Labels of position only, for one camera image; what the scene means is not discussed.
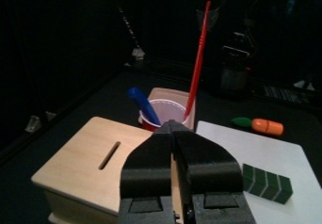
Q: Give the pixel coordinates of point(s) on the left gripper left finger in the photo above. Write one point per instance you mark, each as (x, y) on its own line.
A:
(145, 171)

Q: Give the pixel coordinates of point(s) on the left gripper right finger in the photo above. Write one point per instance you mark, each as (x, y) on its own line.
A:
(210, 168)

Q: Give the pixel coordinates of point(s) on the red toy knife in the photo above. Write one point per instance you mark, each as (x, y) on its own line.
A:
(197, 67)

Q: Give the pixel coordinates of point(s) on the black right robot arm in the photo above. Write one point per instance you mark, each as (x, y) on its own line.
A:
(234, 77)

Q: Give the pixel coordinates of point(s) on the white cutting board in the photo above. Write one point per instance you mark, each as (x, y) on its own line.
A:
(251, 149)

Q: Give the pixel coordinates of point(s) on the green toy sushi roll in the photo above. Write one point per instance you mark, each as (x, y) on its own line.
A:
(265, 183)

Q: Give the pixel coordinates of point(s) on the wooden box with red drawer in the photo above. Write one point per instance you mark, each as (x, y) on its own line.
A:
(79, 158)

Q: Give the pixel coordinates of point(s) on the red plastic cup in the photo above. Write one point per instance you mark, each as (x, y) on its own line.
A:
(170, 110)

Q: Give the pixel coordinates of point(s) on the silver metal frame bracket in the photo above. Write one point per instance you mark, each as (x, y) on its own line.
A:
(138, 54)
(34, 124)

